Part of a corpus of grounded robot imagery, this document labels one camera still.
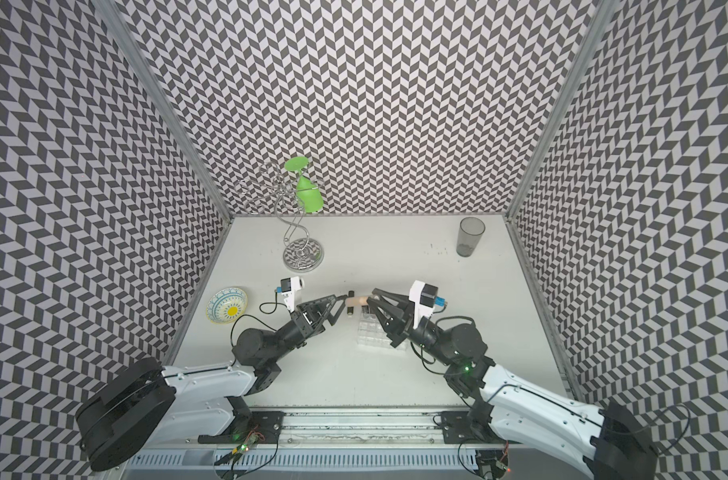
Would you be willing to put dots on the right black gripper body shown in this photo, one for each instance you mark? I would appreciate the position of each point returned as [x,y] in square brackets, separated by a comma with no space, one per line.
[406,327]

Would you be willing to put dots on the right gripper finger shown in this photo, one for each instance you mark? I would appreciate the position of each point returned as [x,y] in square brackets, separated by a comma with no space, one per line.
[388,300]
[385,321]

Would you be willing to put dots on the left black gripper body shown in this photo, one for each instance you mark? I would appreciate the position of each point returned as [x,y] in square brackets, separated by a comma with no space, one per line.
[301,327]

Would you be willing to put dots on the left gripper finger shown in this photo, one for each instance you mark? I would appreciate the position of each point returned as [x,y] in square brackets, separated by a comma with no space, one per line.
[328,301]
[331,315]

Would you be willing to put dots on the clear acrylic lipstick organizer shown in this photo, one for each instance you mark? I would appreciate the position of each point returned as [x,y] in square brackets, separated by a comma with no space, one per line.
[370,333]

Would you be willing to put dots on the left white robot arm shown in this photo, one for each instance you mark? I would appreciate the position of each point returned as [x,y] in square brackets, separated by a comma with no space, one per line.
[149,403]

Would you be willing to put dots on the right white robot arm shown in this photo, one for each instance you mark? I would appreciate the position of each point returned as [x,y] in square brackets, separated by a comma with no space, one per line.
[601,442]

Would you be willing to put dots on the yellow blue patterned bowl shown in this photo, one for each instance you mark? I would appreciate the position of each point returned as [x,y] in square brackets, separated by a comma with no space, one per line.
[227,305]

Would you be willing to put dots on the grey glass tumbler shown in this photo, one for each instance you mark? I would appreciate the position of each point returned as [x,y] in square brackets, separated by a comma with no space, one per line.
[471,230]

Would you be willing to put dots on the green plastic goblet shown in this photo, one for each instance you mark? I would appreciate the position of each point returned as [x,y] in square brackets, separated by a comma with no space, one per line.
[307,192]

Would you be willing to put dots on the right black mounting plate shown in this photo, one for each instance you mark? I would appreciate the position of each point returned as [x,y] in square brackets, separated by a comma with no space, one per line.
[457,426]

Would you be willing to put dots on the black mounting plate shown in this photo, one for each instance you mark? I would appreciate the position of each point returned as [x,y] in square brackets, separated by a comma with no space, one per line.
[457,426]
[266,426]

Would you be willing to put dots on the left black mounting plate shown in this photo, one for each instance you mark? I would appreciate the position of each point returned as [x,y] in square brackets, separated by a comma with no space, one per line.
[266,426]

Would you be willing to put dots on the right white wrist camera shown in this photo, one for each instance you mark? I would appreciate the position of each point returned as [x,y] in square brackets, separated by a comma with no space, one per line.
[425,300]

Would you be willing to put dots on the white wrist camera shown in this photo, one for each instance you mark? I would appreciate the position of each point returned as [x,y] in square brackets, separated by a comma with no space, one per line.
[425,300]
[289,292]

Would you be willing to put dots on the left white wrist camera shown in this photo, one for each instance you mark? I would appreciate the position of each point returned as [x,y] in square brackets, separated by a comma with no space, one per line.
[289,292]

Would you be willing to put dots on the metal wire cup stand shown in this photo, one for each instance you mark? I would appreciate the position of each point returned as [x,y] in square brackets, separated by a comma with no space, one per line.
[272,186]

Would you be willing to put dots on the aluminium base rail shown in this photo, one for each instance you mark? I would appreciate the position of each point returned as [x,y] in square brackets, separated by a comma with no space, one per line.
[330,441]

